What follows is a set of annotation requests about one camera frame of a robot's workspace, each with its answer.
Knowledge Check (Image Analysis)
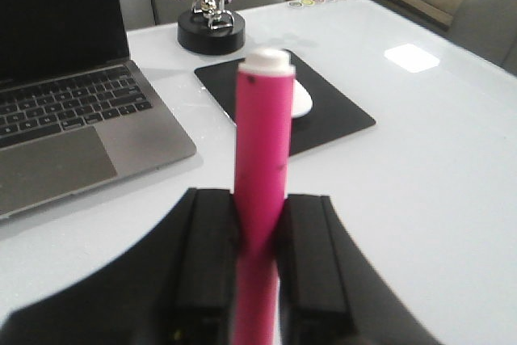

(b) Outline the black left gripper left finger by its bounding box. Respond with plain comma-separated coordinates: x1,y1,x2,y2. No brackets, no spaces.
1,188,239,344

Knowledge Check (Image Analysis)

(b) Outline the black mouse pad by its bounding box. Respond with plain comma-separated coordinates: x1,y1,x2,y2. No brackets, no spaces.
194,53,376,155

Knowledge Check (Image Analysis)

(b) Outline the pink highlighter pen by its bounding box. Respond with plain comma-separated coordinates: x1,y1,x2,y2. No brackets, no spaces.
232,48,295,344

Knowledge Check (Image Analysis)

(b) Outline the ferris wheel desk toy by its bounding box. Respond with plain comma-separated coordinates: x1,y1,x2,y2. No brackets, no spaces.
177,0,246,55

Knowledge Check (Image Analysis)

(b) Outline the grey laptop computer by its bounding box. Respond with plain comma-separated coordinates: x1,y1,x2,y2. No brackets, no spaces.
1,0,196,217

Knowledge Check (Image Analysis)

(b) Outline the white computer mouse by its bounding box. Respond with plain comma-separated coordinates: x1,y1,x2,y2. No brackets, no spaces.
278,48,313,119

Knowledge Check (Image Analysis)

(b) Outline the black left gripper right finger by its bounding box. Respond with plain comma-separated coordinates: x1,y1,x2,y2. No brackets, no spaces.
275,195,438,344

